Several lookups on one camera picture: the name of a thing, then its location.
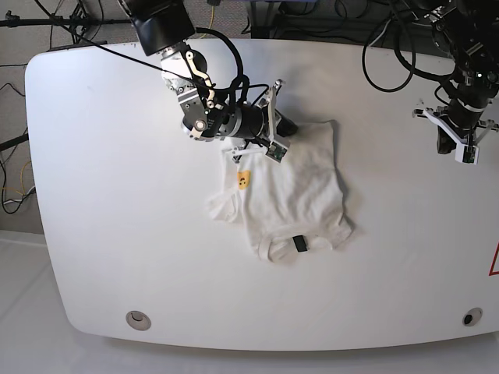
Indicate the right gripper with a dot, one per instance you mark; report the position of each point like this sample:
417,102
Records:
257,125

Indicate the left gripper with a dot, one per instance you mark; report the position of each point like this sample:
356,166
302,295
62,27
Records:
460,119

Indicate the white printed T-shirt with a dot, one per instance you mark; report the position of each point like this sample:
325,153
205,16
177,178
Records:
286,207

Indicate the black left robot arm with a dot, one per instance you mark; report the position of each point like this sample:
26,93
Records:
469,31

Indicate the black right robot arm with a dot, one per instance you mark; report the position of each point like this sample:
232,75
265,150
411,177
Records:
209,112

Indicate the red triangle sticker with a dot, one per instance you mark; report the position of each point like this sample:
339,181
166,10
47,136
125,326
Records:
494,265

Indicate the right table grommet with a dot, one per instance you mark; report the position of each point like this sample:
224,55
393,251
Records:
472,317

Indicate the table grommet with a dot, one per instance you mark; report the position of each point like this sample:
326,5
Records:
472,317
138,320

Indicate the black tripod stand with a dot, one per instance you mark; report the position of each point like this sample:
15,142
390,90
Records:
81,23

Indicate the left table grommet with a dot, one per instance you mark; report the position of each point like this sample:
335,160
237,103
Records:
138,320

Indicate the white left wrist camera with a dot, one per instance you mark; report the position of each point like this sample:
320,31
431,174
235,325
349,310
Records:
466,154

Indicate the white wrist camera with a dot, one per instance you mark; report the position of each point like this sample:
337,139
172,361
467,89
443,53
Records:
466,154
276,151

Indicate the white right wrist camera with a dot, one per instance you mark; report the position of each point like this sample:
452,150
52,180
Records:
276,151

